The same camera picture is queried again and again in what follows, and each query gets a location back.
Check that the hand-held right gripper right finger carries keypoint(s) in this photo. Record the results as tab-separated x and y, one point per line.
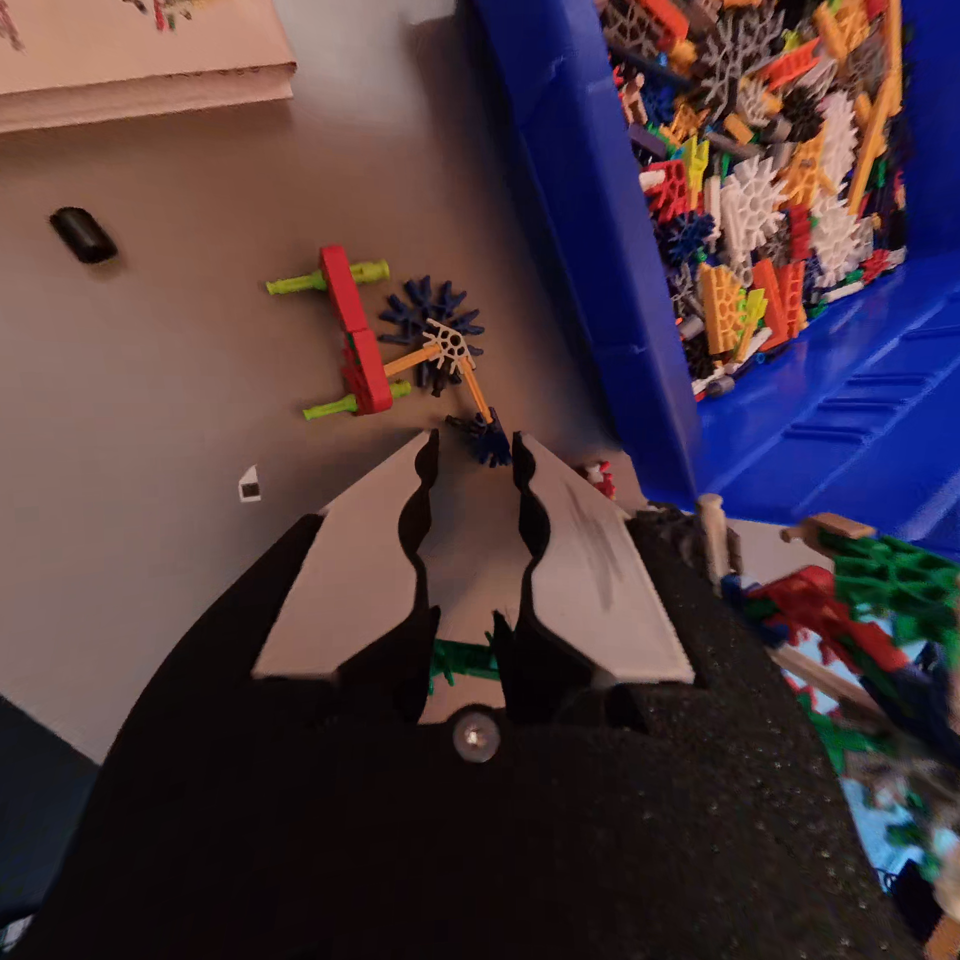
608	600

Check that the red green toy assembly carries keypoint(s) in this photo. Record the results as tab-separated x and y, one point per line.
357	338

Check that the blue plastic bin with label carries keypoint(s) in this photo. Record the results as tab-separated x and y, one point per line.
593	225

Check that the green wheeled toy model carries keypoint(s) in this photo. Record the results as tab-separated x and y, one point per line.
870	600

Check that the person's leg in jeans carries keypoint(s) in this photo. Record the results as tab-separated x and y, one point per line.
38	780

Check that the pile of construction toy pieces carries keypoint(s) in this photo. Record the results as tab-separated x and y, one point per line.
750	195

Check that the small red white toy piece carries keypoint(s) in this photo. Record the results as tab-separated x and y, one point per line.
600	477

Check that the green toy connector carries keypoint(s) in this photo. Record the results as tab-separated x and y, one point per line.
462	660

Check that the instruction booklet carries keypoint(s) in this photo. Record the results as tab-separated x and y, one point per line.
135	60

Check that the small black toy piece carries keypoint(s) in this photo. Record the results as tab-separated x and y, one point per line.
83	236

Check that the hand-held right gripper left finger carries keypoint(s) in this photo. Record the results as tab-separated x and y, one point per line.
338	593

